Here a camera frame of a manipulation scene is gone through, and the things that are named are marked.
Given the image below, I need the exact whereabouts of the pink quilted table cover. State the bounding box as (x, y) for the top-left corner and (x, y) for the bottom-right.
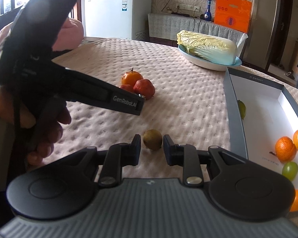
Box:
(43, 37), (298, 226)

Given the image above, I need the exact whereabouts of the white chest freezer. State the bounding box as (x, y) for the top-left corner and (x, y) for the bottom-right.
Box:
(84, 0), (152, 41)

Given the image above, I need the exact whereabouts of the light blue plate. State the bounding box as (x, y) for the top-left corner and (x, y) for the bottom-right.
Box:
(178, 45), (242, 71)

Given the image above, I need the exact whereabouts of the dark red fruit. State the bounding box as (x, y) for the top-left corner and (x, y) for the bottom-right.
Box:
(133, 79), (156, 100)

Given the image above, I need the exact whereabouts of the small red fruit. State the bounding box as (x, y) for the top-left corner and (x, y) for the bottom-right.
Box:
(120, 84), (134, 93)

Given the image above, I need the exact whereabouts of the person's left hand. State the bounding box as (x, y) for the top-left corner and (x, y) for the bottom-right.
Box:
(0, 86), (71, 167)

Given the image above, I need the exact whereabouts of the pink plush toy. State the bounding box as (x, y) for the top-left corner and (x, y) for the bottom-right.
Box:
(0, 18), (84, 52)

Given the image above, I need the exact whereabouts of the blue glass bottle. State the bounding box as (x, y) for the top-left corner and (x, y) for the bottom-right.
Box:
(203, 0), (212, 22)

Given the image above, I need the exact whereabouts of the orange tomato with stem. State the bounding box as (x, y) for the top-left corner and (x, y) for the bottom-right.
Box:
(121, 68), (143, 86)

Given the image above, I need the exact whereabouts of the tv stand with cloth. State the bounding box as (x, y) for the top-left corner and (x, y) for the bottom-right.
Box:
(148, 13), (248, 47)

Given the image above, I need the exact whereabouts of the grey white cardboard box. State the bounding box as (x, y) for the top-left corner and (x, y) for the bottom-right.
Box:
(223, 67), (298, 212)

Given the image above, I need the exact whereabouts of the orange kumquat fruit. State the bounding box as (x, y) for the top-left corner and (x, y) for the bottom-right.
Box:
(270, 136), (297, 163)

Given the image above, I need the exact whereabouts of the napa cabbage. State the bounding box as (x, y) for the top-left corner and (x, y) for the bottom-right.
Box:
(177, 30), (237, 66)

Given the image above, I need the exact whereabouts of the brown kiwi like fruit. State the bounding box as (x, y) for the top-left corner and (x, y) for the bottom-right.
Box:
(142, 129), (163, 151)

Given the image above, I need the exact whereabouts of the green fruit with stem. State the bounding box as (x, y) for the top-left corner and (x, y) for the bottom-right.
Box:
(237, 100), (247, 120)

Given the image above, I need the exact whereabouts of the orange gift box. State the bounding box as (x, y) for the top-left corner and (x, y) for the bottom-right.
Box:
(214, 0), (253, 33)

